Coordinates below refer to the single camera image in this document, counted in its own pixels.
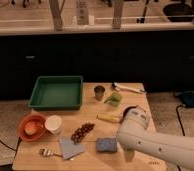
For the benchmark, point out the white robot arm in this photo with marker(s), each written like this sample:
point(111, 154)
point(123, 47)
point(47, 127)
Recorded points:
point(133, 134)

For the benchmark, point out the black bowl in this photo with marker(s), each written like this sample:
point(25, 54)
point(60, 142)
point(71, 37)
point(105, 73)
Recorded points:
point(127, 109)

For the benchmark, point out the small metal cup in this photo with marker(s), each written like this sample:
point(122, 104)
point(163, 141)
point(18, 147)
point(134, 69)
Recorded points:
point(99, 92)

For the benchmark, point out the white cup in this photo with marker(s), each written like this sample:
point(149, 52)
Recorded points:
point(53, 124)

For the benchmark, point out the dark blue power box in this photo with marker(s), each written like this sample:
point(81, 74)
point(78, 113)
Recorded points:
point(187, 98)

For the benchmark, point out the blue sponge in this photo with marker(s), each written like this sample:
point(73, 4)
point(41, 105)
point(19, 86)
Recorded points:
point(106, 145)

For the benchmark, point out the blue-grey cloth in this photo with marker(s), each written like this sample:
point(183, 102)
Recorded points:
point(69, 149)

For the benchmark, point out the green plastic tray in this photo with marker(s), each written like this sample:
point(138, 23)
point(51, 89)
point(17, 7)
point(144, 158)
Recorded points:
point(57, 93)

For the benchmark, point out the bunch of dark grapes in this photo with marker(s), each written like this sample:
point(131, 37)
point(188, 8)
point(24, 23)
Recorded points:
point(81, 132)

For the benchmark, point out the orange fruit in bowl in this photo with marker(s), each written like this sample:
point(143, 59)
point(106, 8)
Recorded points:
point(31, 128)

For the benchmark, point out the orange bowl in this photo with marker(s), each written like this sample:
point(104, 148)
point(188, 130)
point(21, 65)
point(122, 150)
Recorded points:
point(39, 120)

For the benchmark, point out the yellow banana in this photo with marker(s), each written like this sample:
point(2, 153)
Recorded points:
point(109, 118)

